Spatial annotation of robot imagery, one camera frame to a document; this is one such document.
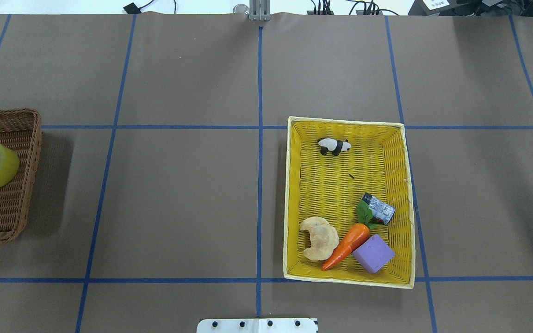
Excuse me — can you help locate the yellow plastic basket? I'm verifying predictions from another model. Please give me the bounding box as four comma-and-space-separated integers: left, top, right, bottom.
283, 116, 416, 289

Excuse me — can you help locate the brown wicker basket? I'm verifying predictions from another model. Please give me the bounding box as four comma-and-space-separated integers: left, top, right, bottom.
0, 108, 42, 244

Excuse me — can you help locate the bread slice toy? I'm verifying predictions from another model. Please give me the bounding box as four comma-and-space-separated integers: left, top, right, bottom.
300, 216, 339, 261

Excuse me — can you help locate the orange toy piece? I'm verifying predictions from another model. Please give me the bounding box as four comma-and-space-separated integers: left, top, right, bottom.
322, 199, 379, 271

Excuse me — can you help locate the purple cube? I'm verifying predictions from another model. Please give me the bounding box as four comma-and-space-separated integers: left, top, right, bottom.
352, 234, 396, 274

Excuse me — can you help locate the black orange power strip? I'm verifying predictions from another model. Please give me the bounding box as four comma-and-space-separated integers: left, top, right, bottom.
307, 0, 334, 15

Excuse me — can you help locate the small black device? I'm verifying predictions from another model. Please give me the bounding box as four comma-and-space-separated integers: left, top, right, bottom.
123, 3, 142, 15

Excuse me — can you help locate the black laptop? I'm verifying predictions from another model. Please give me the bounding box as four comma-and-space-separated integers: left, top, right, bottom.
408, 0, 533, 17

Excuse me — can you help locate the aluminium frame post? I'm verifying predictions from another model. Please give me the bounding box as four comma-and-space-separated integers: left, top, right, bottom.
248, 0, 272, 22

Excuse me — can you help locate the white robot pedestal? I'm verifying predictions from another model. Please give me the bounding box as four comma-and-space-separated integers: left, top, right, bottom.
196, 318, 319, 333

